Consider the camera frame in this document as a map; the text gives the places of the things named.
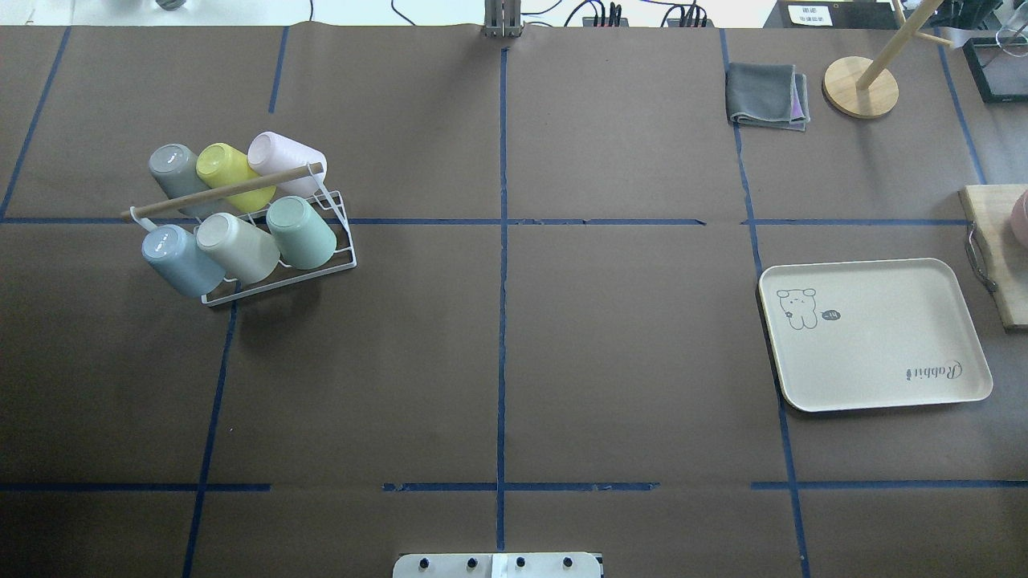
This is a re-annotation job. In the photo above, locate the beige cup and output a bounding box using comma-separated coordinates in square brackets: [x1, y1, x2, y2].
[195, 212, 280, 286]

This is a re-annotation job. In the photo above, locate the pink bowl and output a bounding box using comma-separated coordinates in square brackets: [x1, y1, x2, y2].
[1009, 189, 1028, 248]

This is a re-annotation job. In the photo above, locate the yellow cup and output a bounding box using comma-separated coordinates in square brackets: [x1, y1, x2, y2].
[196, 143, 276, 214]

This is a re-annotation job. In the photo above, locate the wooden stand with round base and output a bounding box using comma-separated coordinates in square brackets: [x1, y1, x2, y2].
[822, 1, 953, 120]

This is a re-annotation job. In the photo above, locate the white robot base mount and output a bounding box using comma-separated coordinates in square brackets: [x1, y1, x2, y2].
[392, 552, 605, 577]

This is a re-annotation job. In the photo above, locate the wooden cutting board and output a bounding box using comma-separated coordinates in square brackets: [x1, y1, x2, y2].
[961, 184, 1027, 332]

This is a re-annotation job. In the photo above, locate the pink cup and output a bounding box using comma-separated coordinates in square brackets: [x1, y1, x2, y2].
[247, 131, 328, 197]

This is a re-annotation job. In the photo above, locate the blue cup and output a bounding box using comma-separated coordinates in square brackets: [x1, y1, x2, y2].
[141, 226, 226, 299]

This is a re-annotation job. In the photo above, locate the black frame box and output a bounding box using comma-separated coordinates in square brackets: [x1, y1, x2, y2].
[962, 38, 1027, 104]

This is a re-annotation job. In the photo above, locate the green cup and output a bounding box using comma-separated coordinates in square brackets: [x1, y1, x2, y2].
[267, 195, 337, 270]

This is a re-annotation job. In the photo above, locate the cream rabbit tray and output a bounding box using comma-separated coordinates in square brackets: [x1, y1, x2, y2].
[757, 258, 993, 411]

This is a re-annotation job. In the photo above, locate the grey folded cloth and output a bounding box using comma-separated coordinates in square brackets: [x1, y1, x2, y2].
[724, 61, 811, 132]

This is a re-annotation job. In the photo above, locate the aluminium camera post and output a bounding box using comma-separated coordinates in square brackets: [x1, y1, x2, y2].
[482, 0, 524, 38]

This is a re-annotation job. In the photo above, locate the white wire cup rack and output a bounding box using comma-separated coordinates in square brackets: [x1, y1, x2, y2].
[119, 162, 357, 308]

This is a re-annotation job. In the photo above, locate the grey cup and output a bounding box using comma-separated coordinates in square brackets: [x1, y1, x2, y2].
[148, 143, 210, 200]

